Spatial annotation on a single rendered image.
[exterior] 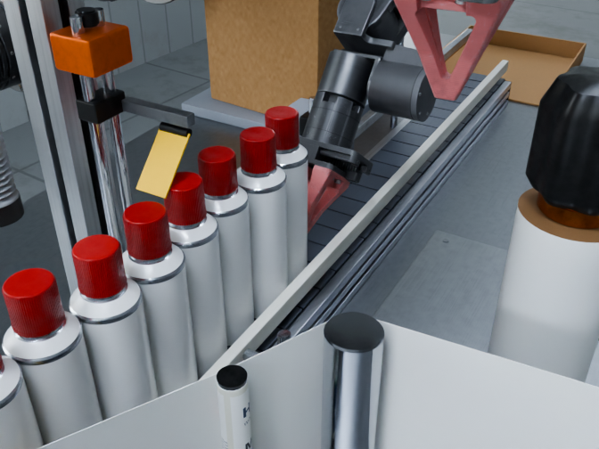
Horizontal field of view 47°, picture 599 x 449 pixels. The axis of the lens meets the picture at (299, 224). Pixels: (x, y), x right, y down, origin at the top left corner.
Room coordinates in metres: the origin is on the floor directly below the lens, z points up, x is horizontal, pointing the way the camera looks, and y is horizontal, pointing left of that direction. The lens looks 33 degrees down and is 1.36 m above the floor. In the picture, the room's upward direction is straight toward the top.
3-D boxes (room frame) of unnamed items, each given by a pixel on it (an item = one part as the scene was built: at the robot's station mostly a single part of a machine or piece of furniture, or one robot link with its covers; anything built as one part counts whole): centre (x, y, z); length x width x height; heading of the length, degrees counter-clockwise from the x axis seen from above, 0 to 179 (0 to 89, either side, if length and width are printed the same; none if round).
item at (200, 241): (0.48, 0.09, 0.98); 0.05 x 0.05 x 0.20
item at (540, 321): (0.47, -0.22, 1.03); 0.09 x 0.09 x 0.30
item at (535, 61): (1.40, -0.43, 0.85); 0.30 x 0.26 x 0.04; 150
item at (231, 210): (0.53, 0.07, 0.98); 0.05 x 0.05 x 0.20
